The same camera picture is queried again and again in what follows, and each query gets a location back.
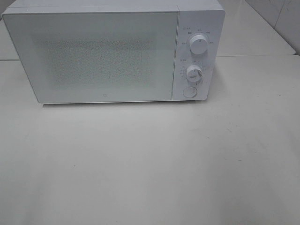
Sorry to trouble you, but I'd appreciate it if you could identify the white timer knob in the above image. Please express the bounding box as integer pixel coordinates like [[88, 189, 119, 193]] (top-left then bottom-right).
[[186, 65, 202, 83]]

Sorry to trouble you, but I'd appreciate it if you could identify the white microwave oven body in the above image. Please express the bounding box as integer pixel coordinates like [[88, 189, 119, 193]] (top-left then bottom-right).
[[2, 0, 225, 103]]

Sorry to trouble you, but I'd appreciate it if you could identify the white microwave door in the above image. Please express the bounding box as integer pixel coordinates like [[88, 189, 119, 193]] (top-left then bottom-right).
[[4, 12, 178, 104]]

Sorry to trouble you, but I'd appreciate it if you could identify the upper white power knob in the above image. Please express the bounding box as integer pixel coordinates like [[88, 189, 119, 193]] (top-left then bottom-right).
[[189, 34, 208, 55]]

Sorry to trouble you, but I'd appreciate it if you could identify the round door release button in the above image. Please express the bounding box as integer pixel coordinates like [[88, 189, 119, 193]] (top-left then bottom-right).
[[183, 87, 197, 98]]

